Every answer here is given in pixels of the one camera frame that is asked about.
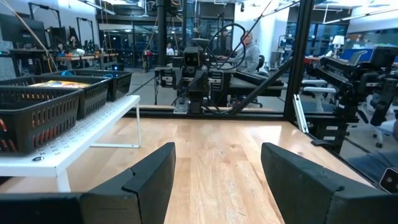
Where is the white office chair base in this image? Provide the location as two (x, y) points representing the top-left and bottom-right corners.
(345, 119), (398, 149)

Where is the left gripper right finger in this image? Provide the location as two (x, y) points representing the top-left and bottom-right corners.
(261, 142), (345, 224)

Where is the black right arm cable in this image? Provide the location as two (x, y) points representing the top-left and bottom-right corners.
(203, 22), (247, 72)

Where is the wooden workbench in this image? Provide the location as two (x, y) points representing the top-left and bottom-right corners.
(55, 52), (119, 71)

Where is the white desk lamp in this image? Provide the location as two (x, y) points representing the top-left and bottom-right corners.
(331, 34), (346, 58)

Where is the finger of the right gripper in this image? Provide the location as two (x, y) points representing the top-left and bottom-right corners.
(160, 72), (177, 91)
(208, 73), (225, 91)

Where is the dark monitor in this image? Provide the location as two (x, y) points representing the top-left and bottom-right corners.
(0, 12), (48, 50)

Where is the black office chair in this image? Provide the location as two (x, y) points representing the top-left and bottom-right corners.
(255, 54), (266, 73)

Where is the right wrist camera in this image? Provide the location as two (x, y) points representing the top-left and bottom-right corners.
(183, 46), (202, 68)

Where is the silver aluminium post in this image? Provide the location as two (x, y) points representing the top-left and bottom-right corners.
(292, 94), (310, 134)

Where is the white chair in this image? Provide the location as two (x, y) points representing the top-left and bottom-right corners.
(300, 78), (338, 113)

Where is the yellow hanging cable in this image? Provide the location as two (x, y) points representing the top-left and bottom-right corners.
(0, 0), (59, 73)

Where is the blue partition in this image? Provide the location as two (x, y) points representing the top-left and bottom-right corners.
(341, 47), (376, 62)

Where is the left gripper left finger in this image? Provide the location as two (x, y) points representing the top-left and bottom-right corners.
(80, 142), (177, 224)

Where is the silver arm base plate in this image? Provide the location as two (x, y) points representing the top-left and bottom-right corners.
(173, 100), (190, 114)

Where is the black pillar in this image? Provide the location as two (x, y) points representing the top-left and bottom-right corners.
(156, 0), (169, 67)

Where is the black desk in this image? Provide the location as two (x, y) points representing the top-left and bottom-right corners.
(9, 48), (58, 77)

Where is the black smartphone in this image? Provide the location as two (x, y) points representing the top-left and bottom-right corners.
(379, 167), (398, 194)

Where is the black plastic basket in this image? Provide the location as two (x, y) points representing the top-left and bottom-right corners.
(0, 85), (83, 155)
(43, 68), (134, 102)
(0, 75), (113, 121)

